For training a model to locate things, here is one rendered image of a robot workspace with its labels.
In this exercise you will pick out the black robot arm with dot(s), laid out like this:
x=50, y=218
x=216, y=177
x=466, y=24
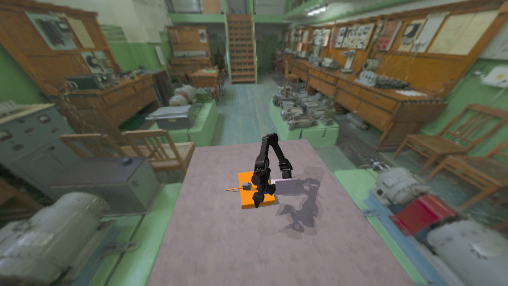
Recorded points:
x=261, y=171

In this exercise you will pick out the orange flat deck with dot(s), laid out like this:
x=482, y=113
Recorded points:
x=246, y=195

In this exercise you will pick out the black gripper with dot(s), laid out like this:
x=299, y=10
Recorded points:
x=259, y=196

